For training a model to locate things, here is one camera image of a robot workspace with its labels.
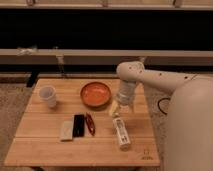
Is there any black rectangular case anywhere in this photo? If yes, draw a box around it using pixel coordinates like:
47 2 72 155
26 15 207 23
73 114 85 137

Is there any grey metal rail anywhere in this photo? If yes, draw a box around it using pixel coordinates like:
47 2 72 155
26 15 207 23
0 48 213 65

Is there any white plastic cup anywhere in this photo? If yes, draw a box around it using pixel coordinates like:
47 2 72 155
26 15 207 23
38 85 57 108

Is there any orange ceramic bowl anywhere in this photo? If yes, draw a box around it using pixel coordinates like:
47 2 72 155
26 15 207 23
80 82 111 107

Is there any white rectangular eraser block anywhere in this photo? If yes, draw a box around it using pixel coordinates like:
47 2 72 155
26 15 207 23
60 121 73 141

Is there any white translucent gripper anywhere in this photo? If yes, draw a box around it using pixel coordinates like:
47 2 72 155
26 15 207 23
109 80 137 117

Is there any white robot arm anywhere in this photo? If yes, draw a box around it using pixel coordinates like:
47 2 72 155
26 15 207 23
109 61 213 171

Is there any black cable on floor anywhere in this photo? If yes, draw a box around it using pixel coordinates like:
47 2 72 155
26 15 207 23
157 97 172 116

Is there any wooden table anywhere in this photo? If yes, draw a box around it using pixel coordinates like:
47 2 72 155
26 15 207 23
3 78 161 168

